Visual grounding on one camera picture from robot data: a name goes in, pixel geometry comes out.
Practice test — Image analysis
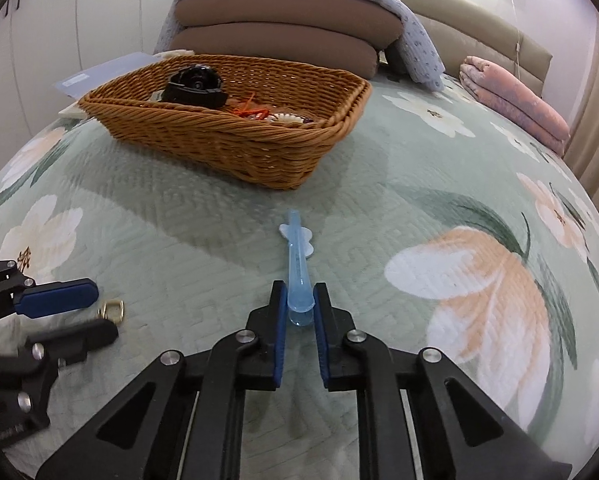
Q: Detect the gold metal ring clasp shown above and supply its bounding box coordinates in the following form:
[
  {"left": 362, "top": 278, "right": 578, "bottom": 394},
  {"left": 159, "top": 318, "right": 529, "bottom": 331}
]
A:
[{"left": 98, "top": 299, "right": 124, "bottom": 325}]

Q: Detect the light blue hair clip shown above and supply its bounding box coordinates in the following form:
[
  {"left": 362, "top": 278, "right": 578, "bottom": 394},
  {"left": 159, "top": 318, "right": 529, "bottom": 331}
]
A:
[{"left": 278, "top": 209, "right": 315, "bottom": 327}]

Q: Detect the black scrunchie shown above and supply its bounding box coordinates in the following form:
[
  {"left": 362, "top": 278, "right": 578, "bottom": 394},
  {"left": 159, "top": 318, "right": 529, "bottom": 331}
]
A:
[{"left": 160, "top": 64, "right": 228, "bottom": 110}]

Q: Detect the red braided cord bracelet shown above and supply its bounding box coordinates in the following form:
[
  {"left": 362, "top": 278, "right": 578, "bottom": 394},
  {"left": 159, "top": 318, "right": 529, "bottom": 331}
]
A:
[{"left": 228, "top": 91, "right": 273, "bottom": 122}]

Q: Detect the white book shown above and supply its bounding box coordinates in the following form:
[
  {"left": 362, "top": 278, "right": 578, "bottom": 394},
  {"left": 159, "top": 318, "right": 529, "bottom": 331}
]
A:
[{"left": 57, "top": 102, "right": 89, "bottom": 120}]

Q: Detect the floral green bedspread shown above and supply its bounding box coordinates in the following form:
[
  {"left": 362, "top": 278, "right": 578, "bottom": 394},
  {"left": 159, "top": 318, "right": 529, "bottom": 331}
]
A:
[{"left": 0, "top": 77, "right": 599, "bottom": 474}]

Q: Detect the blue folder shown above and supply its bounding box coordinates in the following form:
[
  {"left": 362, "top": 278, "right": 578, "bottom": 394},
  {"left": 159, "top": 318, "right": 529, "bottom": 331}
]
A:
[{"left": 53, "top": 52, "right": 160, "bottom": 100}]

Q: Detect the cream fluffy cloth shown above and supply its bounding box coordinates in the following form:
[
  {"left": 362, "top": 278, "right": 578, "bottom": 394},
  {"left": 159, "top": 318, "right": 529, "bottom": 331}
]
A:
[{"left": 154, "top": 49, "right": 195, "bottom": 60}]

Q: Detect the white wardrobe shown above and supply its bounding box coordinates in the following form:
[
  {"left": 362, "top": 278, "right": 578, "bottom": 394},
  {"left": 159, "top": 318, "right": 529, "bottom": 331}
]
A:
[{"left": 0, "top": 0, "right": 172, "bottom": 170}]

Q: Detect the brown wicker basket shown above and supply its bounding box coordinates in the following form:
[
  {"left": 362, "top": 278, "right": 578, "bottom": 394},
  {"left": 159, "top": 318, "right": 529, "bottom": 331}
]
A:
[{"left": 78, "top": 54, "right": 372, "bottom": 191}]

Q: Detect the folded pink blanket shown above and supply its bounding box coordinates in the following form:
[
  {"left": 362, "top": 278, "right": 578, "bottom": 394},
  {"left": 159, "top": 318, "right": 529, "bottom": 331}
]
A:
[{"left": 459, "top": 55, "right": 571, "bottom": 157}]

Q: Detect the folded brown quilt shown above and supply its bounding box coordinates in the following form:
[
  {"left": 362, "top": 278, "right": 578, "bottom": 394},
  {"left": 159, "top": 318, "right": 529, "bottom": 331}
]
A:
[{"left": 163, "top": 0, "right": 403, "bottom": 78}]

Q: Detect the beige padded headboard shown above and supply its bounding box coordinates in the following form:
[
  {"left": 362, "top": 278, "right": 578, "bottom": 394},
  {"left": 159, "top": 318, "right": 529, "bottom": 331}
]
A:
[{"left": 401, "top": 0, "right": 552, "bottom": 96}]

